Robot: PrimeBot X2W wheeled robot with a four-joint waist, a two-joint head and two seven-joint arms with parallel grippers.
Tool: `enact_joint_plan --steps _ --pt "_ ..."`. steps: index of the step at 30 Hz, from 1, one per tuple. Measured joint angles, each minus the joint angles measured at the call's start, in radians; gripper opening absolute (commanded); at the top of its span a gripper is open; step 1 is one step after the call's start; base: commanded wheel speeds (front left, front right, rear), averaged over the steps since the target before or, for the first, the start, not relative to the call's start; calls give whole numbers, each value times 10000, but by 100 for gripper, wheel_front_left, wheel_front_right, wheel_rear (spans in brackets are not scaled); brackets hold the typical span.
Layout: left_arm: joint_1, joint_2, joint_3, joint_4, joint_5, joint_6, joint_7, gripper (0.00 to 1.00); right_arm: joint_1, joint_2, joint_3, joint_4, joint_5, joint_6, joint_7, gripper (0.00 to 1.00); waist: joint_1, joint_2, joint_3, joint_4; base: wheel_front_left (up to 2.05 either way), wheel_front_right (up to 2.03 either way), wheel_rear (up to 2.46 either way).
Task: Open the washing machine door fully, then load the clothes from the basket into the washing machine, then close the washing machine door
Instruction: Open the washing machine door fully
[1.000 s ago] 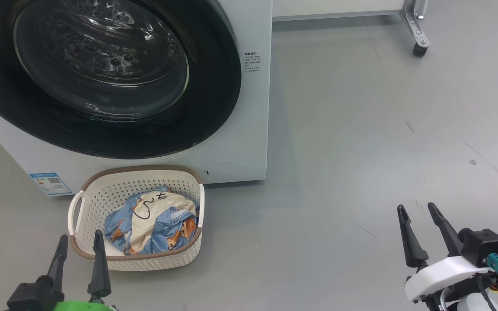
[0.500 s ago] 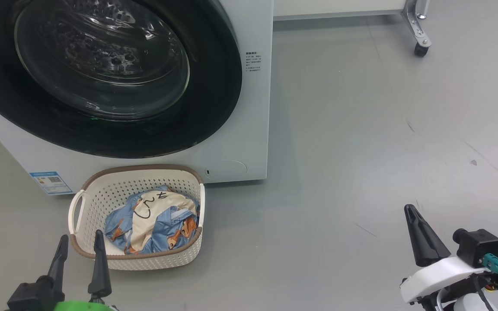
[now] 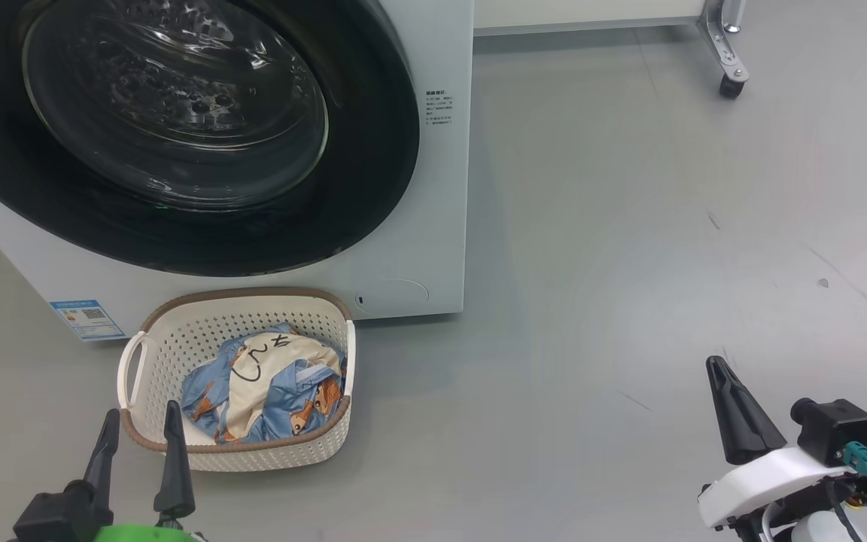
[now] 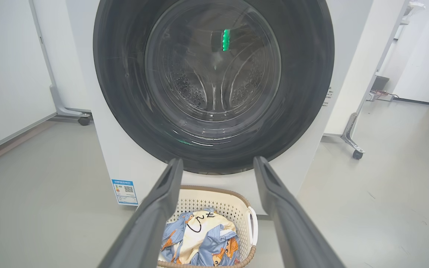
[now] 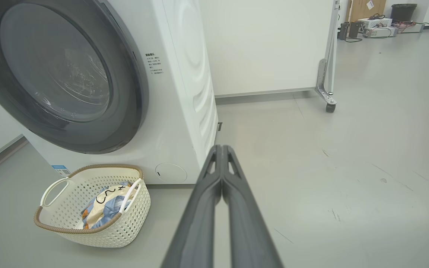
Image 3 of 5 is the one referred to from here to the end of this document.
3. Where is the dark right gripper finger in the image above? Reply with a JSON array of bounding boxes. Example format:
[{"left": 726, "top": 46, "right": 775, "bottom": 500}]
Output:
[{"left": 707, "top": 356, "right": 786, "bottom": 465}]

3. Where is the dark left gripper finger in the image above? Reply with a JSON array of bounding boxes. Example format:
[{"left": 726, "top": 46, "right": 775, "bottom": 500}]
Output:
[
  {"left": 153, "top": 400, "right": 196, "bottom": 520},
  {"left": 84, "top": 409, "right": 120, "bottom": 498}
]

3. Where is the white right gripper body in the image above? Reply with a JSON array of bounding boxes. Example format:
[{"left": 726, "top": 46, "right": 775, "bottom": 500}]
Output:
[{"left": 698, "top": 446, "right": 867, "bottom": 539}]

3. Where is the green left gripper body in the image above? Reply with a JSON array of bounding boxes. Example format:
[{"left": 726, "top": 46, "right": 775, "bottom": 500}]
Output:
[{"left": 93, "top": 523, "right": 205, "bottom": 542}]

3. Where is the blue cartoon print garment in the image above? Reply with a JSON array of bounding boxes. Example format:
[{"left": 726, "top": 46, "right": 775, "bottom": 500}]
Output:
[{"left": 181, "top": 324, "right": 348, "bottom": 445}]

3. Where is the black round glass washer door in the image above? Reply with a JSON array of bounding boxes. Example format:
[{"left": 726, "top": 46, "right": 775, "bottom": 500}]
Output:
[{"left": 0, "top": 0, "right": 421, "bottom": 277}]

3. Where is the white perforated basket brown rim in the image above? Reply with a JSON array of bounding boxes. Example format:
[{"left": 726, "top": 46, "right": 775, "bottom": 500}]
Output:
[{"left": 117, "top": 287, "right": 357, "bottom": 473}]

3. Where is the white front-load washing machine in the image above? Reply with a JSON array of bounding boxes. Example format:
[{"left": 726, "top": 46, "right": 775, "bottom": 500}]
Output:
[{"left": 0, "top": 0, "right": 474, "bottom": 343}]

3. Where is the blue energy label sticker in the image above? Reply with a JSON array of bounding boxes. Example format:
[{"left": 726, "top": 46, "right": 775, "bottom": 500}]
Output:
[{"left": 50, "top": 300, "right": 127, "bottom": 342}]

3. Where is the white board panel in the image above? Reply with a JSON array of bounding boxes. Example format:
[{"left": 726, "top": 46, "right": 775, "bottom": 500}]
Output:
[{"left": 473, "top": 0, "right": 709, "bottom": 37}]

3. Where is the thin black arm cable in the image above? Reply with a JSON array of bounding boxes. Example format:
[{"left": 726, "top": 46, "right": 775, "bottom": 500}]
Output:
[{"left": 823, "top": 478, "right": 867, "bottom": 542}]

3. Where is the metal frame leg with caster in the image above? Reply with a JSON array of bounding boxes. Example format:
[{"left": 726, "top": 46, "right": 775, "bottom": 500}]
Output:
[{"left": 697, "top": 0, "right": 750, "bottom": 99}]

